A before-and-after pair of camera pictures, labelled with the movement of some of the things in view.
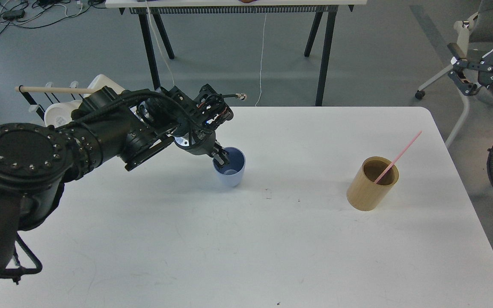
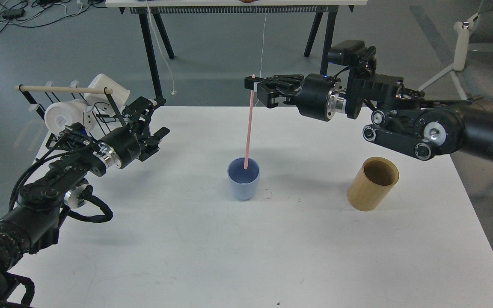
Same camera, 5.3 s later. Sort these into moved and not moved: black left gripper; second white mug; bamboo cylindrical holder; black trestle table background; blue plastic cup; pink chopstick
Moved: blue plastic cup; black left gripper; pink chopstick
Not moved: second white mug; bamboo cylindrical holder; black trestle table background
